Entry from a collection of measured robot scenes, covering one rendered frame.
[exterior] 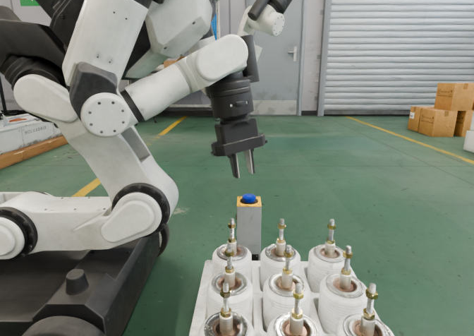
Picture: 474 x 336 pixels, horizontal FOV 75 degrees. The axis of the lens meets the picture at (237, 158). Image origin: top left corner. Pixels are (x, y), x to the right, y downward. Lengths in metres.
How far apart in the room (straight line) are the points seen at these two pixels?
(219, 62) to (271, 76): 4.96
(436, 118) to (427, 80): 2.28
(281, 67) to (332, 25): 1.06
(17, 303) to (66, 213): 0.22
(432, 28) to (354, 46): 1.29
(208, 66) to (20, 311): 0.67
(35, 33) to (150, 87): 0.32
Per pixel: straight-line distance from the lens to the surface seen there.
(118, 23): 0.55
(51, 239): 0.95
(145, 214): 0.76
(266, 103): 5.56
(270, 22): 1.01
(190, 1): 0.66
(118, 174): 0.80
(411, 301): 1.17
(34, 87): 0.80
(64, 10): 0.75
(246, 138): 0.66
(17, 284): 0.98
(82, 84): 0.55
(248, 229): 0.91
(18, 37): 0.84
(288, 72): 5.59
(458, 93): 4.25
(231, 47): 0.61
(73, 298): 0.79
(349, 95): 5.80
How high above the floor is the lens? 0.66
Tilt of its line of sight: 15 degrees down
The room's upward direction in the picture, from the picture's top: straight up
